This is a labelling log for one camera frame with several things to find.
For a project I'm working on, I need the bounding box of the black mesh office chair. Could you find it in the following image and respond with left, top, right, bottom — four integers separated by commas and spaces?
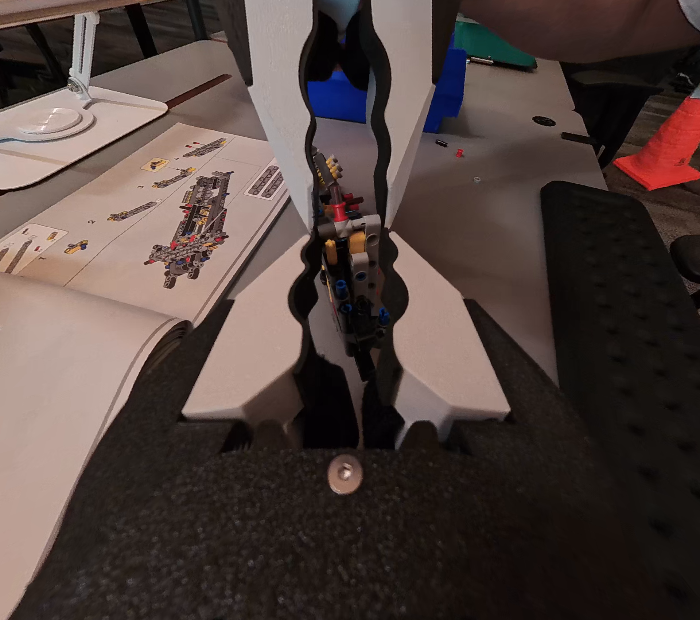
566, 63, 665, 169

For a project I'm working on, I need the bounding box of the black perforated mat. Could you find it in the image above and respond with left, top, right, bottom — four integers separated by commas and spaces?
540, 182, 700, 620

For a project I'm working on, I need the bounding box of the lego chassis model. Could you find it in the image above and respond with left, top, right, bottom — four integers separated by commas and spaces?
312, 147, 392, 383

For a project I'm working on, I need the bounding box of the open instruction booklet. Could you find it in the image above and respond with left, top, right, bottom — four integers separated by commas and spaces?
0, 122, 291, 604

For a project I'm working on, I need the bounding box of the orange traffic cone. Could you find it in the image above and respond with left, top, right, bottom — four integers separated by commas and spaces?
612, 95, 700, 191

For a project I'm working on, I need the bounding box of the short grey lego beam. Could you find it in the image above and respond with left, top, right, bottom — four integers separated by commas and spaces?
350, 251, 381, 304

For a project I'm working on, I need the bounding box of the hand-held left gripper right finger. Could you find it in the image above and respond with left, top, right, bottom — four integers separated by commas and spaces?
378, 229, 511, 448

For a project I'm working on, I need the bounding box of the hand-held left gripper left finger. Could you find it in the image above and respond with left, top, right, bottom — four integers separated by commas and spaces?
182, 234, 320, 447

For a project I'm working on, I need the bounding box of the blue plastic bin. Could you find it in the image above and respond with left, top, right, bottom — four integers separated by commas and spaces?
306, 30, 468, 134

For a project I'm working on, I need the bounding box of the teal bag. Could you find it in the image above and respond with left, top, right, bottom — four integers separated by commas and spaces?
454, 21, 539, 69

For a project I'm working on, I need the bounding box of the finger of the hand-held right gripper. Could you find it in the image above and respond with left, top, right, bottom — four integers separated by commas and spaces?
240, 0, 322, 238
365, 0, 437, 233

